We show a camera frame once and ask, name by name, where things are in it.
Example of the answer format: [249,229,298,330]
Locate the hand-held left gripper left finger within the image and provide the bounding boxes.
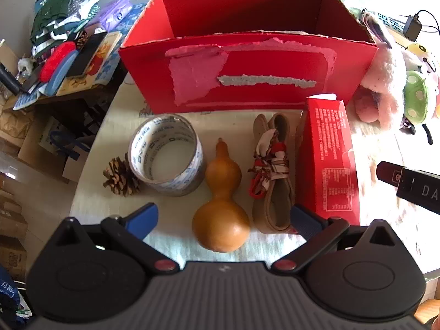
[55,203,180,276]

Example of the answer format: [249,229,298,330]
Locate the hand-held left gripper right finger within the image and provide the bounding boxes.
[271,204,403,276]

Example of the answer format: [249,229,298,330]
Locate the brown pine cone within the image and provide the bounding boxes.
[103,157,141,197]

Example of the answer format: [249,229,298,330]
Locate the red printed carton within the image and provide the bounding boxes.
[296,93,361,227]

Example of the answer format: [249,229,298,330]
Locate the printed packing tape roll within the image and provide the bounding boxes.
[128,113,204,197]

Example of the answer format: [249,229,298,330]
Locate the red cardboard box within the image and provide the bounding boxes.
[119,0,379,114]

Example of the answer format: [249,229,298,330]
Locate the green spotted plush toy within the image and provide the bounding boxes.
[400,43,440,145]

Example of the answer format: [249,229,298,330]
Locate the cardboard box with blue print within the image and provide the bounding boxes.
[17,117,92,183]

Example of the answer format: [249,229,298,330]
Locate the pink plush rabbit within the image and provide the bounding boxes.
[354,10,413,131]

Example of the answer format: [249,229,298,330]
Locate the dark blue bag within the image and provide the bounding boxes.
[0,265,31,327]

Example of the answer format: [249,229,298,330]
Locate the black charger adapter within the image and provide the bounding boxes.
[403,14,423,42]

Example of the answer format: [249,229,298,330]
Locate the yellow picture book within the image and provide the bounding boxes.
[55,31,122,97]

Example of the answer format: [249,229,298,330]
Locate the blue insole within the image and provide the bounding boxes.
[43,50,79,96]

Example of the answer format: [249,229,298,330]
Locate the white power strip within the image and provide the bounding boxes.
[375,12,408,37]

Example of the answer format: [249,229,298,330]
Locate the black flat case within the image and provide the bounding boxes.
[65,32,108,78]

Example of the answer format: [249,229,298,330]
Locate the red fuzzy pouch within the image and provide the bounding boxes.
[39,41,77,82]

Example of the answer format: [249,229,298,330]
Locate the black cylinder bottle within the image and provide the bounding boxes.
[0,64,24,93]

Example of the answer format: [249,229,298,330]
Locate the small white figurine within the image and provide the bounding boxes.
[17,57,33,78]

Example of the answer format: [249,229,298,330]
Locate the blue patterned box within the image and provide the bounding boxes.
[93,3,148,86]

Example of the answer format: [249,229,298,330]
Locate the purple tissue pack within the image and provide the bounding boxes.
[86,0,134,31]

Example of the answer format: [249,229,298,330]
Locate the pile of folded clothes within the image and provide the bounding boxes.
[30,0,102,56]

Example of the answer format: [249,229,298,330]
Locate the black charger cable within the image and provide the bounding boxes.
[397,9,440,35]

